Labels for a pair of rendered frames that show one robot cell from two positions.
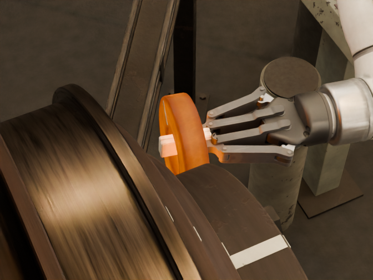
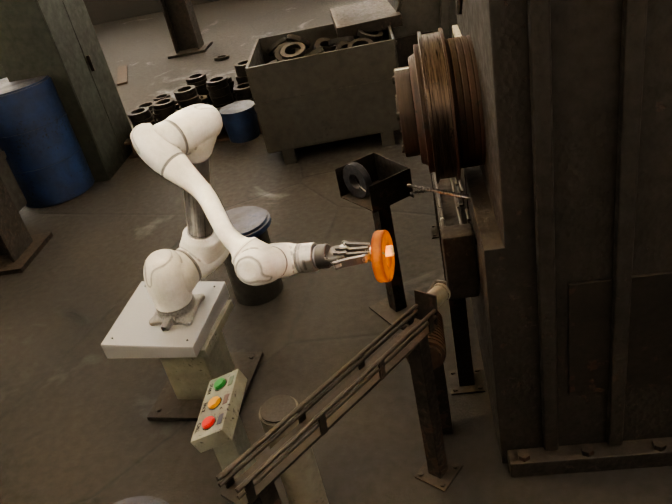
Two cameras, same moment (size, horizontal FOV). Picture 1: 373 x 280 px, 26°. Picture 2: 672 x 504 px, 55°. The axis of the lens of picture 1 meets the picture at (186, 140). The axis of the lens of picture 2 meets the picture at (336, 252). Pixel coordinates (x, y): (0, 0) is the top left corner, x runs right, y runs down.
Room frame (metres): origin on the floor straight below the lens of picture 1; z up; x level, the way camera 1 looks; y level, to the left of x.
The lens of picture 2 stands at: (2.04, 0.84, 1.86)
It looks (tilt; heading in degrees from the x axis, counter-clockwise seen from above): 31 degrees down; 216
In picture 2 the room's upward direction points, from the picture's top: 13 degrees counter-clockwise
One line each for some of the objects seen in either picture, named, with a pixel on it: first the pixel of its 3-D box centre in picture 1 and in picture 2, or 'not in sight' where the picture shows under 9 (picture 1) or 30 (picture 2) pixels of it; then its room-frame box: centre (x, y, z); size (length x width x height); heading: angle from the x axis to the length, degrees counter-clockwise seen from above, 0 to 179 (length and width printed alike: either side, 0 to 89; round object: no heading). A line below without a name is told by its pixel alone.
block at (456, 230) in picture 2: not in sight; (461, 261); (0.42, 0.15, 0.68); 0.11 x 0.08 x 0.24; 115
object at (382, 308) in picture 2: not in sight; (384, 241); (-0.10, -0.42, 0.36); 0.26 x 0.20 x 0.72; 60
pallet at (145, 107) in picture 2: not in sight; (198, 104); (-2.03, -3.17, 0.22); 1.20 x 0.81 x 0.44; 120
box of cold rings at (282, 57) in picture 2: not in sight; (329, 85); (-1.98, -1.76, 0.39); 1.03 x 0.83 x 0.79; 119
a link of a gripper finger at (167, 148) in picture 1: (185, 144); not in sight; (0.64, 0.00, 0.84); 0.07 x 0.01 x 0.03; 105
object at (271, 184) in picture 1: (278, 153); (297, 466); (1.04, -0.21, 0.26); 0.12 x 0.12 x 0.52
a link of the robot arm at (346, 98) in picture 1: (342, 112); (308, 257); (0.71, -0.22, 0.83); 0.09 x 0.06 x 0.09; 15
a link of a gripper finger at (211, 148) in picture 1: (208, 151); not in sight; (0.63, -0.03, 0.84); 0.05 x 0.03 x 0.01; 105
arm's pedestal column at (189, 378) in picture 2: not in sight; (197, 359); (0.64, -0.99, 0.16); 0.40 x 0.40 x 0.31; 18
